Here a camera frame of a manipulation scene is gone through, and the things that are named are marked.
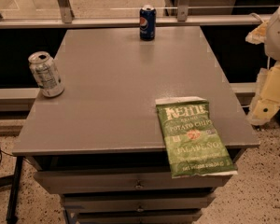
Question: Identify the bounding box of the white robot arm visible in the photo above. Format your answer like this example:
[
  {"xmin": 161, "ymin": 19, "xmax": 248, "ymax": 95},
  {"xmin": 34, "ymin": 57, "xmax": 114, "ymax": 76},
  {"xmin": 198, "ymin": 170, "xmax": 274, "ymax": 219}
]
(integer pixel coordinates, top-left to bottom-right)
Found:
[{"xmin": 245, "ymin": 7, "xmax": 280, "ymax": 126}]

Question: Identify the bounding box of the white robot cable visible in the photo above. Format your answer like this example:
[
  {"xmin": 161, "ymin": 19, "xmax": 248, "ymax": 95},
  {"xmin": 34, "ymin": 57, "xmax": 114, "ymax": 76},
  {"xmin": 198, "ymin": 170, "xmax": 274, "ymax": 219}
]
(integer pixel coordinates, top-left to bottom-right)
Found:
[{"xmin": 249, "ymin": 12, "xmax": 267, "ymax": 25}]

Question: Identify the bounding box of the silver green soda can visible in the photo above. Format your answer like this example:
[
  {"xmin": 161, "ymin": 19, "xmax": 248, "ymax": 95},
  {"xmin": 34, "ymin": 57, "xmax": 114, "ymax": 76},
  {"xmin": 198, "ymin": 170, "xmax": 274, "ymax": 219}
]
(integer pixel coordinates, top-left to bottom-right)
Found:
[{"xmin": 28, "ymin": 51, "xmax": 64, "ymax": 98}]

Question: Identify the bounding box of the blue pepsi can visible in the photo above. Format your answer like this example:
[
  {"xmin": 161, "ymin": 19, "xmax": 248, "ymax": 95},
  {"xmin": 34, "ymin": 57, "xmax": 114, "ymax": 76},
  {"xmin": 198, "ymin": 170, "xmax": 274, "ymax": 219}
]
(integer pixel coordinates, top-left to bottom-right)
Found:
[{"xmin": 139, "ymin": 5, "xmax": 156, "ymax": 40}]

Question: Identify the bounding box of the top grey drawer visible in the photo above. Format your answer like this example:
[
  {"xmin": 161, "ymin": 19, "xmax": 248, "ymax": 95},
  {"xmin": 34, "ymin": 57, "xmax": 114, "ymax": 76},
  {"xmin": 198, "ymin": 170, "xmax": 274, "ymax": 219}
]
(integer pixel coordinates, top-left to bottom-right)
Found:
[{"xmin": 34, "ymin": 167, "xmax": 231, "ymax": 194}]

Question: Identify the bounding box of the green jalapeno chip bag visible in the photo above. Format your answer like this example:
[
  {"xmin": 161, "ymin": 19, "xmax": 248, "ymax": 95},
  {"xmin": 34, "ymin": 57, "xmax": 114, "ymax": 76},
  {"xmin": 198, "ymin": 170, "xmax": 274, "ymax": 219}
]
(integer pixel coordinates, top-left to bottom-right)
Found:
[{"xmin": 155, "ymin": 96, "xmax": 237, "ymax": 178}]

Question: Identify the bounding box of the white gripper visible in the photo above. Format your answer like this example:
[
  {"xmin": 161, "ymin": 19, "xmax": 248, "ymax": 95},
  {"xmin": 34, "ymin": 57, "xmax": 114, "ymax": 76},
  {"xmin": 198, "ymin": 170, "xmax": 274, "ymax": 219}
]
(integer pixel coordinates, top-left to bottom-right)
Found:
[{"xmin": 247, "ymin": 61, "xmax": 280, "ymax": 126}]

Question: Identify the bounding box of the middle grey drawer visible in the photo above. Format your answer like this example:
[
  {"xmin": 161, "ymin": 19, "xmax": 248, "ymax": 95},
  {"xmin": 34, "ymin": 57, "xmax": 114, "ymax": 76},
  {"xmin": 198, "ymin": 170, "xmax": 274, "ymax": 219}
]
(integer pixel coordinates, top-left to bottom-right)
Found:
[{"xmin": 62, "ymin": 189, "xmax": 215, "ymax": 213}]

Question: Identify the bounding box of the bottom grey drawer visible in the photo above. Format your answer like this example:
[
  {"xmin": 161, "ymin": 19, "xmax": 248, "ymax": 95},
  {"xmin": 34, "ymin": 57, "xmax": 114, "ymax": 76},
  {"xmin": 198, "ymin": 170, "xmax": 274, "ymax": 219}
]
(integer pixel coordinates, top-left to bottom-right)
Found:
[{"xmin": 77, "ymin": 209, "xmax": 202, "ymax": 224}]

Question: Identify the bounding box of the metal railing post left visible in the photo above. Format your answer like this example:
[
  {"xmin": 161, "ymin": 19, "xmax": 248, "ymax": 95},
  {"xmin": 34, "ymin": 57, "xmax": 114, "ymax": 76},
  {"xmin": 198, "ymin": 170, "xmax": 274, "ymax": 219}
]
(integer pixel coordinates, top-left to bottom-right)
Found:
[{"xmin": 57, "ymin": 0, "xmax": 74, "ymax": 23}]

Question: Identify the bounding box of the black metal stand leg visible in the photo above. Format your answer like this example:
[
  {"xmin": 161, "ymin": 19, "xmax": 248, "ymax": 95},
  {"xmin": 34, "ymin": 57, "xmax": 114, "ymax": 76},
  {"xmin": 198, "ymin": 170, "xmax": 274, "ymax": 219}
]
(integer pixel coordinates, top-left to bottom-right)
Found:
[{"xmin": 6, "ymin": 157, "xmax": 23, "ymax": 224}]

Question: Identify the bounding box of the grey drawer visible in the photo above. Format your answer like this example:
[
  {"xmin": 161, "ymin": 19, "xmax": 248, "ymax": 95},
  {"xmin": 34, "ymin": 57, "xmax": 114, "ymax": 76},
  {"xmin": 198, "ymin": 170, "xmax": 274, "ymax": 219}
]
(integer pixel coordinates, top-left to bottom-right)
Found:
[
  {"xmin": 77, "ymin": 209, "xmax": 202, "ymax": 224},
  {"xmin": 62, "ymin": 189, "xmax": 215, "ymax": 213},
  {"xmin": 34, "ymin": 167, "xmax": 231, "ymax": 194}
]

